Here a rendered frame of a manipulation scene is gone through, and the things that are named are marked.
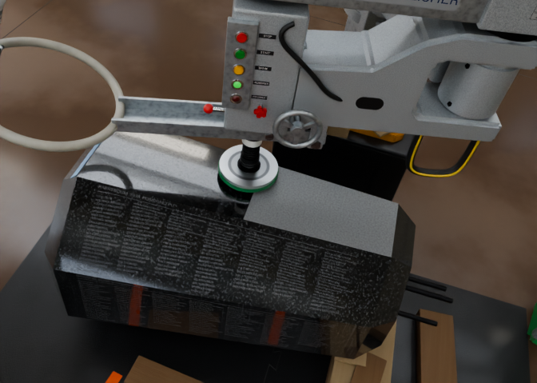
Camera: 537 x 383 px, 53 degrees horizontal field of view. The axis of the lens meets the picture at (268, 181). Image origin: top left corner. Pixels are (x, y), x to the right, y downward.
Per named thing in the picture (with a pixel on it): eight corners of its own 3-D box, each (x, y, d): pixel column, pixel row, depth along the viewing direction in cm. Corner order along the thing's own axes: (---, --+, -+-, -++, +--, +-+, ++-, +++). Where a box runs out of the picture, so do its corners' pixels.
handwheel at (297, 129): (316, 131, 170) (325, 93, 159) (317, 153, 164) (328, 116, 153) (269, 126, 169) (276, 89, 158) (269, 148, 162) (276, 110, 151)
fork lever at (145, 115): (321, 113, 187) (324, 101, 183) (325, 152, 174) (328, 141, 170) (122, 100, 183) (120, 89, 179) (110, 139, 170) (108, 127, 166)
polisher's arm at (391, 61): (465, 126, 191) (531, 1, 155) (482, 173, 176) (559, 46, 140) (261, 106, 185) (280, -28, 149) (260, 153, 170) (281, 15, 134)
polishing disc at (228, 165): (228, 141, 201) (228, 138, 200) (283, 154, 199) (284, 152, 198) (211, 180, 186) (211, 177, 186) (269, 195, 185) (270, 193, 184)
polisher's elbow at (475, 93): (425, 85, 173) (447, 32, 159) (476, 81, 178) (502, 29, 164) (453, 124, 161) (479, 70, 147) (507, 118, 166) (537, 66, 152)
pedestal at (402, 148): (283, 146, 328) (303, 42, 274) (387, 176, 321) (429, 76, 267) (252, 225, 284) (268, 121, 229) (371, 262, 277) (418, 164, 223)
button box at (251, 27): (248, 104, 159) (259, 19, 138) (248, 110, 157) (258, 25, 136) (221, 101, 158) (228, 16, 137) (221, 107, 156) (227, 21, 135)
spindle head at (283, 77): (330, 103, 185) (362, -18, 152) (335, 147, 170) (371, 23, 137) (226, 93, 182) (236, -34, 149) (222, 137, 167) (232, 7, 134)
